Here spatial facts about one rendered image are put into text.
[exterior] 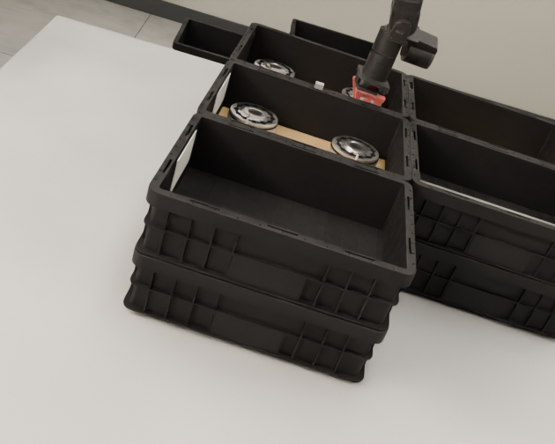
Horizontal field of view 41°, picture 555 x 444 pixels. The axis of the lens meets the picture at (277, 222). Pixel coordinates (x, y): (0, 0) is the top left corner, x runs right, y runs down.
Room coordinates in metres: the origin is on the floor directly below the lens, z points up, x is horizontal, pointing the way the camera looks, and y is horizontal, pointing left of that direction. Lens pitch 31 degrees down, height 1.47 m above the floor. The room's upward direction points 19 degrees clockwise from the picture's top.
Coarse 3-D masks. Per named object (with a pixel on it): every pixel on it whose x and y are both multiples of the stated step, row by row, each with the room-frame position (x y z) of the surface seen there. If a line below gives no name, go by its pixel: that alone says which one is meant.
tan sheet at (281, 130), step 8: (224, 112) 1.43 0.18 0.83; (280, 128) 1.45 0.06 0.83; (288, 128) 1.46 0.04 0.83; (288, 136) 1.42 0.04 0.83; (296, 136) 1.43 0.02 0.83; (304, 136) 1.45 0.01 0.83; (312, 136) 1.46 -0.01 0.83; (312, 144) 1.42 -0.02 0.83; (320, 144) 1.43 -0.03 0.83; (328, 144) 1.45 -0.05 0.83; (384, 160) 1.46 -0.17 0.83; (384, 168) 1.42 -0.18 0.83
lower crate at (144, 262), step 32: (160, 288) 0.89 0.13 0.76; (192, 288) 0.89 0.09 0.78; (224, 288) 0.88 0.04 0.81; (192, 320) 0.89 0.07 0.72; (224, 320) 0.88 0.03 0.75; (256, 320) 0.89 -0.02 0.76; (288, 320) 0.89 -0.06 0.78; (320, 320) 0.88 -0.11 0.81; (288, 352) 0.89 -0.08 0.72; (320, 352) 0.89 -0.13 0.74; (352, 352) 0.89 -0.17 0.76
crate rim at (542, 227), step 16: (416, 128) 1.44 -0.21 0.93; (432, 128) 1.48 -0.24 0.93; (416, 144) 1.36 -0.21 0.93; (480, 144) 1.48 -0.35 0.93; (416, 160) 1.29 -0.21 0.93; (528, 160) 1.48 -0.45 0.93; (416, 176) 1.21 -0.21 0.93; (416, 192) 1.19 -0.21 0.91; (432, 192) 1.19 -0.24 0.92; (448, 192) 1.20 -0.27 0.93; (464, 208) 1.19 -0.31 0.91; (480, 208) 1.19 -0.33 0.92; (496, 208) 1.20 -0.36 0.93; (512, 224) 1.19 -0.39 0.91; (528, 224) 1.19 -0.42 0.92; (544, 224) 1.20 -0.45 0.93
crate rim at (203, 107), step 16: (240, 64) 1.46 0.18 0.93; (224, 80) 1.36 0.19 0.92; (288, 80) 1.46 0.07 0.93; (208, 96) 1.25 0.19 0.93; (336, 96) 1.47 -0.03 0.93; (208, 112) 1.18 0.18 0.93; (384, 112) 1.47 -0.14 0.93; (256, 128) 1.19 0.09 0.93; (304, 144) 1.19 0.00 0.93; (352, 160) 1.19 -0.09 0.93; (400, 176) 1.19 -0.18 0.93
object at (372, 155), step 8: (344, 136) 1.44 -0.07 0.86; (336, 144) 1.39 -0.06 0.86; (368, 144) 1.44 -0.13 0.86; (344, 152) 1.36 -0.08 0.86; (352, 152) 1.38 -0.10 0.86; (368, 152) 1.40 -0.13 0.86; (376, 152) 1.42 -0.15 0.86; (360, 160) 1.36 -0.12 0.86; (368, 160) 1.37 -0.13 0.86; (376, 160) 1.39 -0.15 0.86
